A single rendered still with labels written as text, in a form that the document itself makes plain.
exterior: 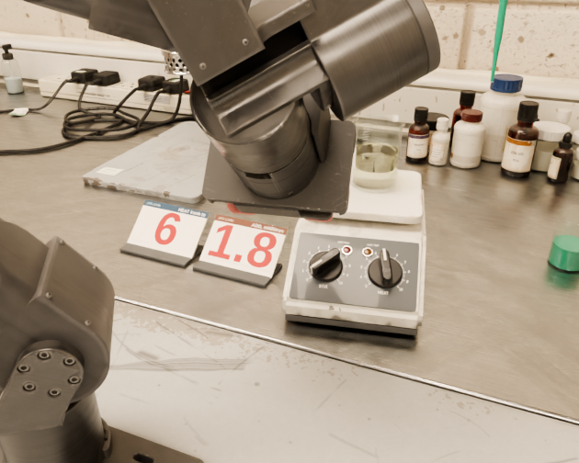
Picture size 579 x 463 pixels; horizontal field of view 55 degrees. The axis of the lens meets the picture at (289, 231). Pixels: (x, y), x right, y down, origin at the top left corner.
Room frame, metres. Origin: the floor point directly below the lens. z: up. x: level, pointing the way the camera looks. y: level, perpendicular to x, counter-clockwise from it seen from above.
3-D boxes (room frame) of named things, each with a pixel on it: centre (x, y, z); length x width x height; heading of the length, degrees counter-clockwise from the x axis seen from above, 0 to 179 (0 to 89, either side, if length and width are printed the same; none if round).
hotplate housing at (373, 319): (0.52, -0.08, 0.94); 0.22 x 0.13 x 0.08; 169
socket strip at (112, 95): (1.19, 0.37, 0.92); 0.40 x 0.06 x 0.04; 68
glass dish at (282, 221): (0.59, 0.03, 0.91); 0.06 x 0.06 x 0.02
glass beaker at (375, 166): (0.55, -0.09, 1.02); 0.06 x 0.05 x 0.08; 124
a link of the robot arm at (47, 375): (0.27, 0.15, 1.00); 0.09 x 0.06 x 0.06; 13
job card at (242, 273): (0.53, 0.05, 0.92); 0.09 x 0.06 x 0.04; 67
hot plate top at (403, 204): (0.54, -0.08, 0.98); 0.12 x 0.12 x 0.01; 79
